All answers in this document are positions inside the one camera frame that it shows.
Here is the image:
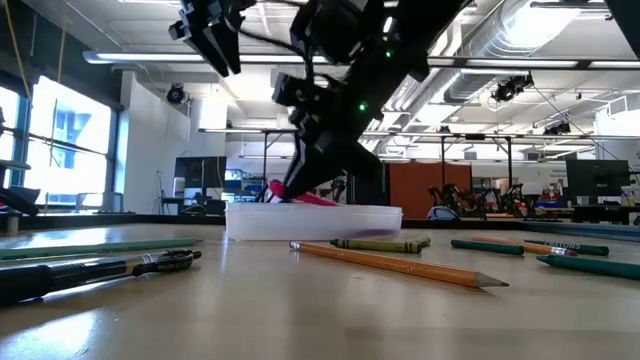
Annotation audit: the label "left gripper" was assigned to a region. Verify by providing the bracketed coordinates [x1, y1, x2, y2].
[167, 0, 259, 79]

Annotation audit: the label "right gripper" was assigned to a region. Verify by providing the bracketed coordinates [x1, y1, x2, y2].
[272, 72, 386, 201]

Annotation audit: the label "pink highlighter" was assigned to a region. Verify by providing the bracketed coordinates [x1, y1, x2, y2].
[268, 178, 339, 208]

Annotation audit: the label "olive green crayon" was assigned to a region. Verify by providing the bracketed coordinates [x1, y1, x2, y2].
[329, 236, 432, 255]

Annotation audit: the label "orange pencil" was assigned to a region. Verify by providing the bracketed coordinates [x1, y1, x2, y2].
[288, 240, 510, 290]
[472, 234, 580, 258]

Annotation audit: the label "dark teal marker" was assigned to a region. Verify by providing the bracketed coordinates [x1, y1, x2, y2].
[450, 238, 526, 257]

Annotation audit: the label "light blue pencil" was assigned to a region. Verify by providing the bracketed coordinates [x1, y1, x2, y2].
[0, 237, 203, 262]

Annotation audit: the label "clear plastic supply box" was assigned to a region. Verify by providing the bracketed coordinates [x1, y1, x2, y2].
[224, 201, 404, 243]

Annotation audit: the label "long ceiling light bar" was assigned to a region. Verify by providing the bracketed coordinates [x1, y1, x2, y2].
[82, 49, 640, 70]

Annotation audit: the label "black computer monitor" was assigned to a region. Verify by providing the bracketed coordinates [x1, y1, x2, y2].
[173, 155, 228, 202]
[565, 159, 631, 199]

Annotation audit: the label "black track spotlights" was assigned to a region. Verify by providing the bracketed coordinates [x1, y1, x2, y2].
[491, 72, 535, 104]

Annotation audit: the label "black pen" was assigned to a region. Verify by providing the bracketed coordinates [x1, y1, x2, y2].
[0, 248, 203, 307]

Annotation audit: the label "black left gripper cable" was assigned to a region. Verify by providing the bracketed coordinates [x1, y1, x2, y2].
[238, 27, 314, 76]

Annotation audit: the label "black ceiling camera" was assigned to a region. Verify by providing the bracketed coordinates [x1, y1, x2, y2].
[166, 83, 187, 106]

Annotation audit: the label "orange partition wall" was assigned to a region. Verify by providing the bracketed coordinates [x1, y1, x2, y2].
[388, 161, 473, 221]

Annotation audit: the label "black aluminium table frame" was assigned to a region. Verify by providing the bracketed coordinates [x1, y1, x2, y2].
[0, 212, 640, 239]

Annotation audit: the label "silver ceiling duct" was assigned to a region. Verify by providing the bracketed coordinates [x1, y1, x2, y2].
[389, 0, 609, 116]

